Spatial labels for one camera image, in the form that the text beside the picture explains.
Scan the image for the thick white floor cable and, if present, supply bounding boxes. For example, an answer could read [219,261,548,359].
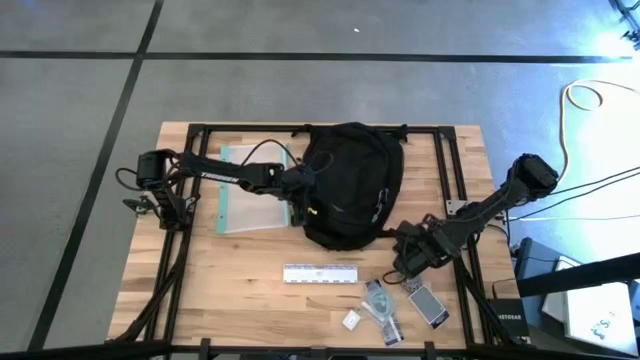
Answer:
[558,78,640,184]

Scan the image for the black overhead crossbar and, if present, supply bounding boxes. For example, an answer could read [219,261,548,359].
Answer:
[0,339,640,360]

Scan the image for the black diagonal beam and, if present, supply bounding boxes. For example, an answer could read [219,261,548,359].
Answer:
[517,252,640,299]

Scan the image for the clear plastic cable bag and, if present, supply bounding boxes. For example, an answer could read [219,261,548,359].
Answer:
[360,278,399,326]

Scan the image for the black Netgear box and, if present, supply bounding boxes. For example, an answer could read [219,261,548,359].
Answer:
[487,297,530,339]

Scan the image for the black backpack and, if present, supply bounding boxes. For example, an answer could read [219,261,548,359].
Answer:
[289,121,410,252]

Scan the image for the grey equipment case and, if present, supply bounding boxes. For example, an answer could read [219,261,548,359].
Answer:
[513,237,564,301]

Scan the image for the thin white floor cable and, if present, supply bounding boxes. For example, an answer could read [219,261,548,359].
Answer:
[504,214,640,223]

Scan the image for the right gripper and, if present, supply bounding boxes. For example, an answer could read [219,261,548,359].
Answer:
[391,213,455,280]

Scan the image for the small white square packet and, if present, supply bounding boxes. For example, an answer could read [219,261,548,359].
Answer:
[341,308,363,332]

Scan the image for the white flat box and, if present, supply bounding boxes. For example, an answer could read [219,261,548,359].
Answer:
[542,255,640,357]

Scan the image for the black metal table frame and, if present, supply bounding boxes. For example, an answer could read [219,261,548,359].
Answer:
[107,122,531,360]

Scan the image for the teal mesh zipper pouch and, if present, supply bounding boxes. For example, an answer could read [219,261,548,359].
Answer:
[215,143,293,236]

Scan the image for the grey package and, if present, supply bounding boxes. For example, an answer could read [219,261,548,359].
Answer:
[404,278,451,331]

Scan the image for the black tripod stand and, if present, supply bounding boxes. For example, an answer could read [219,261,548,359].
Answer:
[608,0,640,51]

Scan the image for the black floor cable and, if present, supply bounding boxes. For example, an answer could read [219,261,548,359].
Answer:
[549,167,640,197]
[507,173,640,224]

